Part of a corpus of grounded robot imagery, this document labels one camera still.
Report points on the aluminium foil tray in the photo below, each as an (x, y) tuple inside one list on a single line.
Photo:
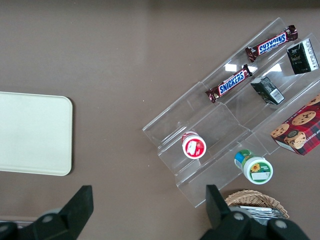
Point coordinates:
[(262, 212)]

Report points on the green lidded sunflower cup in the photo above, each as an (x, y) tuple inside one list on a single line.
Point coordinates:
[(257, 170)]

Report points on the red tartan cookie box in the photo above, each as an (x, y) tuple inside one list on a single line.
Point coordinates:
[(300, 132)]

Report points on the light wicker basket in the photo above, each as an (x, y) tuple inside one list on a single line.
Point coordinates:
[(247, 198)]

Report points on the clear acrylic stepped shelf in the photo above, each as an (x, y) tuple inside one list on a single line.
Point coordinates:
[(225, 130)]

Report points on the small black white carton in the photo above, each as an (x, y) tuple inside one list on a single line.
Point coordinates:
[(301, 58), (267, 90)]

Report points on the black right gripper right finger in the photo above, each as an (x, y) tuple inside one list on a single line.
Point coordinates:
[(220, 220)]

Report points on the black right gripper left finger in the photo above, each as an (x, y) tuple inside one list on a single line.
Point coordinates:
[(75, 212)]

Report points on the cream plastic serving tray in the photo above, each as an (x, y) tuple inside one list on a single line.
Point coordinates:
[(32, 132)]

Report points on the Snickers chocolate bar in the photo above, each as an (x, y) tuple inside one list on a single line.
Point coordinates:
[(271, 43), (231, 83)]

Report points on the red lidded yogurt cup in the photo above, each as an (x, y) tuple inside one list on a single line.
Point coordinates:
[(193, 147)]

